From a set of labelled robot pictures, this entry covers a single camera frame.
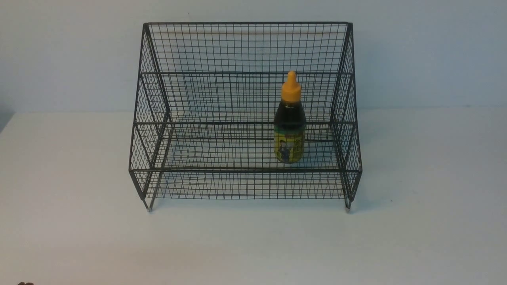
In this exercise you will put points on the black wire mesh shelf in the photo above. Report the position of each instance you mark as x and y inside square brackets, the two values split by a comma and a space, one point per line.
[206, 98]

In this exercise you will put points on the dark seasoning bottle orange cap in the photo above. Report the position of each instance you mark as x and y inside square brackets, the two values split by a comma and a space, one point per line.
[290, 122]

